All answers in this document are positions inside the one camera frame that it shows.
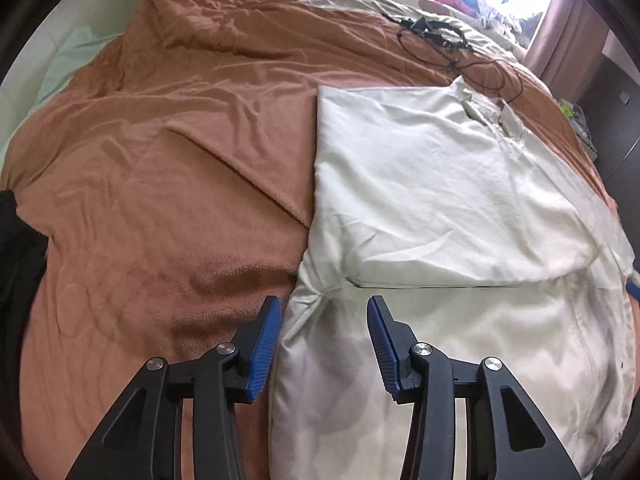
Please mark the dark cloth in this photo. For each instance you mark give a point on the dark cloth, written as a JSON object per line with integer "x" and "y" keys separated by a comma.
{"x": 20, "y": 285}

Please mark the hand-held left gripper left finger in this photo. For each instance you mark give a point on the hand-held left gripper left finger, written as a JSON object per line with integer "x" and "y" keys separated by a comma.
{"x": 260, "y": 360}

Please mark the beige duvet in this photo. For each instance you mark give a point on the beige duvet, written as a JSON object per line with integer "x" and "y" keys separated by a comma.
{"x": 350, "y": 6}

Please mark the cream sweatshirt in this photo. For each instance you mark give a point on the cream sweatshirt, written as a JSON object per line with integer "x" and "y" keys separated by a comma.
{"x": 425, "y": 185}

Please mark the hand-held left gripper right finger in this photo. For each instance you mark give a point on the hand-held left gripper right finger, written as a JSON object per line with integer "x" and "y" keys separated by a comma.
{"x": 382, "y": 360}

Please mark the pale green pillow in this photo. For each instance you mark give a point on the pale green pillow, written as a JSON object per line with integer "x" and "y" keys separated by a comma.
{"x": 75, "y": 47}

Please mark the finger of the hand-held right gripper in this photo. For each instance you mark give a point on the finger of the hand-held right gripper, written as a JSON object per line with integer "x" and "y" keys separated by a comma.
{"x": 635, "y": 287}

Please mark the white storage box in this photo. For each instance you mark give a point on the white storage box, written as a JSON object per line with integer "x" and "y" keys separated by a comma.
{"x": 582, "y": 125}

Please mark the orange blanket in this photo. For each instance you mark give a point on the orange blanket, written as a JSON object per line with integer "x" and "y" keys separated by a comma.
{"x": 175, "y": 160}

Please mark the pink curtain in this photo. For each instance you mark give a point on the pink curtain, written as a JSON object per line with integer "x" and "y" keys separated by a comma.
{"x": 565, "y": 20}

